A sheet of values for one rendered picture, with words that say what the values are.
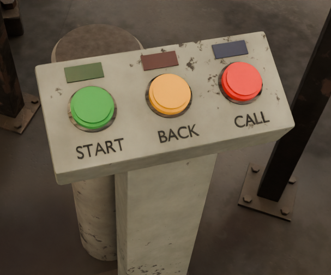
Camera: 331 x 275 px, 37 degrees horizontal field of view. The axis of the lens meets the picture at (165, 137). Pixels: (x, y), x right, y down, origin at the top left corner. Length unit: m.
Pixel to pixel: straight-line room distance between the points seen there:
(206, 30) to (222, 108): 1.01
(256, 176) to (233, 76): 0.69
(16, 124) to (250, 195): 0.58
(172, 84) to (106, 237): 0.51
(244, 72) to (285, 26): 1.08
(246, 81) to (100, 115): 0.15
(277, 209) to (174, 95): 0.70
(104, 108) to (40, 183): 0.70
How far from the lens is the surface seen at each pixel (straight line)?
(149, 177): 0.52
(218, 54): 0.51
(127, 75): 0.48
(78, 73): 0.48
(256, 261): 1.07
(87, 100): 0.46
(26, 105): 1.27
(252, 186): 1.14
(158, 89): 0.47
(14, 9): 1.45
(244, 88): 0.49
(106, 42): 0.65
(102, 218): 0.87
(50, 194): 1.12
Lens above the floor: 0.95
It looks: 53 degrees down
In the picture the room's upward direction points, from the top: 6 degrees clockwise
